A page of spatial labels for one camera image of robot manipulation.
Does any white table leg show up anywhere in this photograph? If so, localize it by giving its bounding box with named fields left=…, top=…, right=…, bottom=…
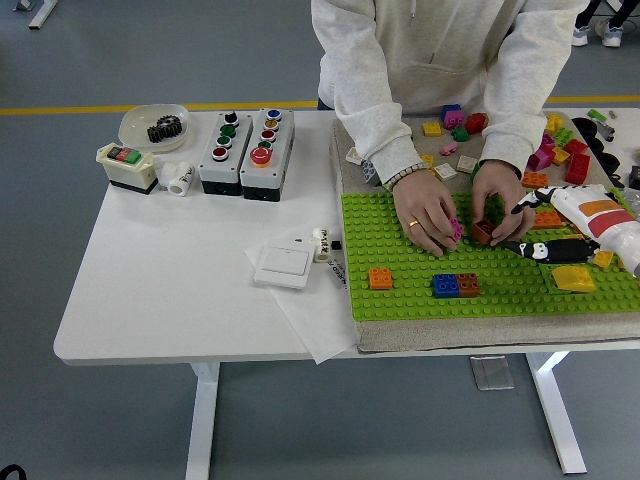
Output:
left=524, top=351, right=587, bottom=475
left=184, top=360, right=222, bottom=480

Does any white paper sheet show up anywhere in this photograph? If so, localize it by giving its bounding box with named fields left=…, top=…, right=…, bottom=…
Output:
left=243, top=234, right=359, bottom=365

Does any orange two-by-two brick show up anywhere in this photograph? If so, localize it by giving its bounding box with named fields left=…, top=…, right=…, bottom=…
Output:
left=368, top=267, right=394, bottom=291

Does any light grey two-by-four brick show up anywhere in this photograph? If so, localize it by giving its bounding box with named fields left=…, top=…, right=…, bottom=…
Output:
left=362, top=159, right=384, bottom=187

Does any person's left hand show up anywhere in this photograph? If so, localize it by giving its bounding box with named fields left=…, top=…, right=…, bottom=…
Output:
left=469, top=159, right=537, bottom=249

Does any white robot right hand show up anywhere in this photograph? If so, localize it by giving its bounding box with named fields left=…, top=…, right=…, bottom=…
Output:
left=502, top=182, right=640, bottom=279

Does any grey four-button control box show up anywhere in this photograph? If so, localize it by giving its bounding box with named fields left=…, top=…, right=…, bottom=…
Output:
left=198, top=110, right=254, bottom=196

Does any person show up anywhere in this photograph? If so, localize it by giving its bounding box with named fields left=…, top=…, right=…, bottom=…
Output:
left=310, top=0, right=591, bottom=259
left=572, top=0, right=640, bottom=49

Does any person's right hand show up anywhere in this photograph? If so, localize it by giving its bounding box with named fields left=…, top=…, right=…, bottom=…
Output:
left=392, top=172, right=464, bottom=259

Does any white wall switch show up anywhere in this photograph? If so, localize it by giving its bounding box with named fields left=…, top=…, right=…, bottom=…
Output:
left=253, top=238, right=315, bottom=290

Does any cream red-green switch box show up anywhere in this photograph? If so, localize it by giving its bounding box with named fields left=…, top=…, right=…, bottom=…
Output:
left=95, top=141, right=159, bottom=197

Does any large magenta brick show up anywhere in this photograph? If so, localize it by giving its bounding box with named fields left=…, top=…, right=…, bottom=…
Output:
left=527, top=144, right=555, bottom=171

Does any white printed label strip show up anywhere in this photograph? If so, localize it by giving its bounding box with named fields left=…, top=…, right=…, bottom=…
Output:
left=324, top=249, right=350, bottom=294

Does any red two-by-four brick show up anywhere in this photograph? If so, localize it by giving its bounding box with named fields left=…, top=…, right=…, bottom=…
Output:
left=564, top=152, right=592, bottom=184

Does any white desk foot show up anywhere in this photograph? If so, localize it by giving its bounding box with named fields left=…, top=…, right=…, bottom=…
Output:
left=14, top=0, right=61, bottom=30

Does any grey-brown mat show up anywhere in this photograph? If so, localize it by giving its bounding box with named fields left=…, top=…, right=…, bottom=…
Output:
left=329, top=110, right=640, bottom=355

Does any black metal gear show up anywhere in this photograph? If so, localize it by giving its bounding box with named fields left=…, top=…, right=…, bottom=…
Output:
left=146, top=114, right=183, bottom=146

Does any white plastic dish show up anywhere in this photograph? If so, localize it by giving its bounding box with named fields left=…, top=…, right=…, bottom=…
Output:
left=117, top=103, right=192, bottom=154

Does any brown two-by-two brick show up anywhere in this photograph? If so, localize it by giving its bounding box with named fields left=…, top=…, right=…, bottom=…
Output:
left=456, top=272, right=482, bottom=299
left=469, top=218, right=499, bottom=246

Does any beaded bracelet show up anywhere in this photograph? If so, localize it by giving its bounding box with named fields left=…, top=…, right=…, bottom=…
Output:
left=382, top=160, right=431, bottom=191

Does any metal floor plate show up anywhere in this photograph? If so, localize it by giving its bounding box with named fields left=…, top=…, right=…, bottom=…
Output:
left=468, top=354, right=515, bottom=391

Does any green studded baseplate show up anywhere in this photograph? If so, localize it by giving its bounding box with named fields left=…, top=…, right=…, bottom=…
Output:
left=339, top=187, right=640, bottom=322

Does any yellow curved slope brick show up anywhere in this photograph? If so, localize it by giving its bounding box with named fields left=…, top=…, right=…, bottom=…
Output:
left=549, top=264, right=597, bottom=293

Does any grey emergency-stop control box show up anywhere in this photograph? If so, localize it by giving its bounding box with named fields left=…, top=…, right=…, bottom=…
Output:
left=239, top=107, right=296, bottom=203

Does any green square plate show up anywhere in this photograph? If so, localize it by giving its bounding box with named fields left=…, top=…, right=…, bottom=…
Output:
left=537, top=259, right=599, bottom=296

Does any white pipe tee fitting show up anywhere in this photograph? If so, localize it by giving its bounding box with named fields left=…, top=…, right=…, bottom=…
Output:
left=155, top=160, right=196, bottom=197

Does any blue two-by-two brick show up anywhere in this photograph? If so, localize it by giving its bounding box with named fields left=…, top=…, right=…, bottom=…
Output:
left=432, top=272, right=461, bottom=299

